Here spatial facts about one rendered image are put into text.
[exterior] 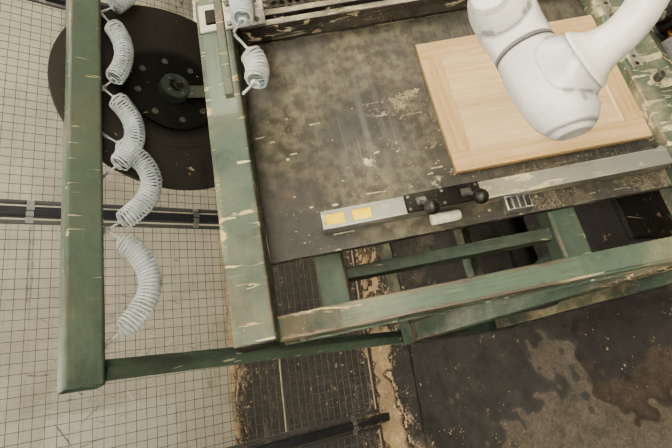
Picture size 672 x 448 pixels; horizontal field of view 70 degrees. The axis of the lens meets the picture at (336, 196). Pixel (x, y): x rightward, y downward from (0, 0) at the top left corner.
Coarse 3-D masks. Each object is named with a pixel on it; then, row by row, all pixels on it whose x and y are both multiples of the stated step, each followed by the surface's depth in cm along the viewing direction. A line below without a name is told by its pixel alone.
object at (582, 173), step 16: (592, 160) 128; (608, 160) 128; (624, 160) 128; (640, 160) 128; (656, 160) 128; (512, 176) 126; (528, 176) 126; (544, 176) 126; (560, 176) 126; (576, 176) 126; (592, 176) 126; (608, 176) 127; (624, 176) 130; (496, 192) 125; (512, 192) 125; (352, 208) 124; (384, 208) 124; (400, 208) 124; (448, 208) 126; (336, 224) 122; (352, 224) 122; (368, 224) 125
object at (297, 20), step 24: (336, 0) 146; (360, 0) 146; (384, 0) 146; (408, 0) 146; (432, 0) 147; (456, 0) 149; (264, 24) 143; (288, 24) 144; (312, 24) 146; (336, 24) 148; (360, 24) 150
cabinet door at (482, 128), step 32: (448, 64) 143; (480, 64) 143; (448, 96) 139; (480, 96) 139; (608, 96) 138; (448, 128) 135; (480, 128) 135; (512, 128) 135; (608, 128) 134; (640, 128) 134; (480, 160) 131; (512, 160) 131
